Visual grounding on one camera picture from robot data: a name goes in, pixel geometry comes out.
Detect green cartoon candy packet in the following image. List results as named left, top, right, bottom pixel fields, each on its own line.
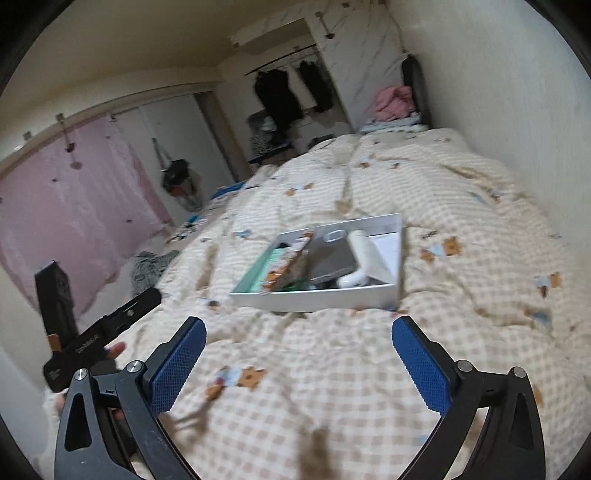
left=281, top=279, right=318, bottom=292

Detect zebra striped cloth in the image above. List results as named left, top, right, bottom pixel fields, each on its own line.
left=130, top=250, right=180, bottom=296

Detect person's left hand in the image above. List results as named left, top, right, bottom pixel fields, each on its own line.
left=55, top=340, right=129, bottom=421

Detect green hand cream tube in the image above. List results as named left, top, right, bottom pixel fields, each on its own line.
left=239, top=248, right=283, bottom=293

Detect white body lotion tube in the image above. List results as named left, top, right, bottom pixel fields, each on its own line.
left=348, top=230, right=396, bottom=284

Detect white cardboard box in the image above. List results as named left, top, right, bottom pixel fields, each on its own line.
left=230, top=213, right=403, bottom=312

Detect black hanging clothes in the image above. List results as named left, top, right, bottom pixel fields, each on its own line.
left=253, top=61, right=335, bottom=130

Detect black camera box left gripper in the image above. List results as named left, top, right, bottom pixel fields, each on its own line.
left=35, top=261, right=79, bottom=352

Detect white earbuds case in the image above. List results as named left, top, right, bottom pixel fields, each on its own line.
left=337, top=270, right=370, bottom=289

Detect black chair with clothes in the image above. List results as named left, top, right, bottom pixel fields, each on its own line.
left=247, top=110, right=294, bottom=165

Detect pink lace curtain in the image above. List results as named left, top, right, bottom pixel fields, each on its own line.
left=1, top=117, right=171, bottom=315

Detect beige checkered duvet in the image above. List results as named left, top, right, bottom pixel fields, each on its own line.
left=118, top=129, right=590, bottom=479

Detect pink clothes pile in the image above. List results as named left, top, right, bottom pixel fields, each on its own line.
left=374, top=86, right=416, bottom=122

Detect black hanging bag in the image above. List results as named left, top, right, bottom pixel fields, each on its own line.
left=151, top=137, right=204, bottom=212

